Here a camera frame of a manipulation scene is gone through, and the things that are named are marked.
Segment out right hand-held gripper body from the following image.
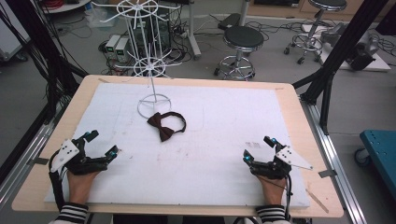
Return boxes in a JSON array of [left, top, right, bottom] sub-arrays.
[[250, 145, 314, 181]]

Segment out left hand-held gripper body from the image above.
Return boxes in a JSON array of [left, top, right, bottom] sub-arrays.
[[49, 138, 109, 175]]

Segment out dark red bow tie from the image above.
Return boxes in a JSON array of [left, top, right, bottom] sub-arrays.
[[147, 111, 187, 143]]

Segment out white wire display rack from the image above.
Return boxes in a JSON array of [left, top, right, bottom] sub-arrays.
[[92, 0, 182, 119]]

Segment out person's left hand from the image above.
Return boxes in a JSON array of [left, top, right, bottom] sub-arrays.
[[65, 169, 100, 205]]

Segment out person's right hand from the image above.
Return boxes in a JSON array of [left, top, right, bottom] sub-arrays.
[[257, 174, 288, 207]]

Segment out grey tape strip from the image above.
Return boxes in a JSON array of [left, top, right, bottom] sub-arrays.
[[318, 169, 338, 179], [26, 157, 50, 166]]

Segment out striped right sleeve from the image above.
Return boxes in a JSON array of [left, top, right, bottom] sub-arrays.
[[255, 203, 291, 224]]

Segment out striped sleeve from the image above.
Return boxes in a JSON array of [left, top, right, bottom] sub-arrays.
[[49, 202, 90, 224], [255, 203, 291, 224]]

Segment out wooden stick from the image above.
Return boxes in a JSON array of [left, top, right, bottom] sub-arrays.
[[304, 188, 330, 215]]

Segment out striped left sleeve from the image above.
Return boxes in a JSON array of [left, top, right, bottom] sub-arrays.
[[49, 202, 90, 224]]

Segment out white foam mat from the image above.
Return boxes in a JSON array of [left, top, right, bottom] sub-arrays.
[[44, 81, 311, 209]]

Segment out white power supply box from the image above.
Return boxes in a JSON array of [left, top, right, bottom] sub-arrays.
[[114, 36, 131, 63], [104, 34, 121, 60]]

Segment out blue cart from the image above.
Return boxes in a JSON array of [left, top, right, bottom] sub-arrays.
[[354, 129, 396, 207]]

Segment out black round stool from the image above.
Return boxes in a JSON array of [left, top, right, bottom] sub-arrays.
[[283, 0, 347, 65], [214, 25, 265, 81]]

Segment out grey machine on white board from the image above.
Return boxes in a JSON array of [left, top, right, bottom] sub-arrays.
[[318, 21, 392, 73]]

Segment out grey table leg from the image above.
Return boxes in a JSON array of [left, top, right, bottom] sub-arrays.
[[186, 0, 203, 62]]

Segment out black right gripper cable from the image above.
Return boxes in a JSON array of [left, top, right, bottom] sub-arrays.
[[259, 174, 294, 222]]

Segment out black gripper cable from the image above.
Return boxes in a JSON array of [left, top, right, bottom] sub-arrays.
[[48, 149, 70, 213], [259, 174, 294, 222]]

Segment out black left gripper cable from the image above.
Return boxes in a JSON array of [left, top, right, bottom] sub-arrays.
[[48, 149, 70, 213]]

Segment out black metal frame post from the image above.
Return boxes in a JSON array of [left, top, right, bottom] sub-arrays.
[[4, 0, 90, 125], [291, 0, 390, 136]]

